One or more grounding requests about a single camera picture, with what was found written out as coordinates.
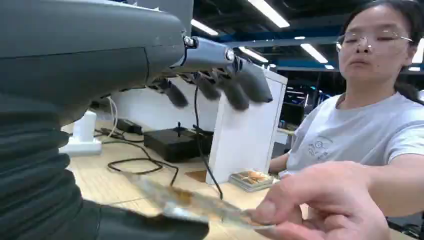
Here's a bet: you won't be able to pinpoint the person's left hand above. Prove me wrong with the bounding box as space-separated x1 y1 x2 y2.
247 160 393 240

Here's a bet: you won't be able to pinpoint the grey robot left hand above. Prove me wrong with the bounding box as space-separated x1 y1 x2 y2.
0 0 275 240

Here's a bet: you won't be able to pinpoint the glossy printed card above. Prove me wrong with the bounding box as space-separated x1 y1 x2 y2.
127 173 276 231

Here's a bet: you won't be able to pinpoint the stack of printed cards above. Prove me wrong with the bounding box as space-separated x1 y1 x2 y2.
227 169 280 194

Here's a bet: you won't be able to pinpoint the person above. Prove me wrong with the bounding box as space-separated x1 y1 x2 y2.
285 0 424 173

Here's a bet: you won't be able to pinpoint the white plug stand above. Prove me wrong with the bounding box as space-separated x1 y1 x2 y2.
58 110 103 157

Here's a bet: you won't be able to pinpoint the black power adapter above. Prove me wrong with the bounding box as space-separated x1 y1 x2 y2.
115 118 144 136

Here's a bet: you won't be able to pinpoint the white upright box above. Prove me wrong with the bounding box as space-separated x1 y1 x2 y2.
204 68 289 186

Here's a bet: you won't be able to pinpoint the long ceiling light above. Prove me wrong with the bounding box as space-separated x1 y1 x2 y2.
247 0 291 29
411 38 424 65
238 45 270 64
300 43 329 65
191 18 220 37

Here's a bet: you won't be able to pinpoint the black flat box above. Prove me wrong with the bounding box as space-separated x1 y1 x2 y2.
143 126 215 164

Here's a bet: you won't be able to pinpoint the ribbed grey left arm sleeve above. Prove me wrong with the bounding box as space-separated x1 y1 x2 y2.
0 94 100 240

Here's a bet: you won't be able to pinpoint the thin-rimmed eyeglasses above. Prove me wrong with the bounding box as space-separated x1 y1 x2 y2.
335 29 415 54

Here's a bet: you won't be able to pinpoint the white cable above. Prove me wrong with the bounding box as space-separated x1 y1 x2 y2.
105 96 119 139

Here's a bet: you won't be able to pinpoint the black looped desk cable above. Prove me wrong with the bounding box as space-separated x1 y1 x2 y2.
106 131 180 187

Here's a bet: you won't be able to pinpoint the black cable hanging from hand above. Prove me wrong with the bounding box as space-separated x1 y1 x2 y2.
193 75 224 201

